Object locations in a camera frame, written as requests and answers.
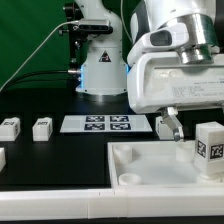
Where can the white tag base sheet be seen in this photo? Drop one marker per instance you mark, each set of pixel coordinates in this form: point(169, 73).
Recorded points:
point(105, 123)

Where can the black camera on mount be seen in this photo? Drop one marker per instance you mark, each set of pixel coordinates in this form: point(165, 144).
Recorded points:
point(79, 28)

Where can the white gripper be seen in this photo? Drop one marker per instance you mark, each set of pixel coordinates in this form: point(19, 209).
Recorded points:
point(160, 81)

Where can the white square tabletop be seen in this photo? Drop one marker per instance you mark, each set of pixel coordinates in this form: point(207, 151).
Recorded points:
point(156, 164)

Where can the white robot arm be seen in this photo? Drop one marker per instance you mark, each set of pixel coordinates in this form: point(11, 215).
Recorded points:
point(105, 71)

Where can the white left obstacle wall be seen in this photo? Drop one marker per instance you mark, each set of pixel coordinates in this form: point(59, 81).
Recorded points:
point(2, 158)

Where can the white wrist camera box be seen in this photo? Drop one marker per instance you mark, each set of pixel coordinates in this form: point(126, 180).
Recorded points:
point(162, 40)

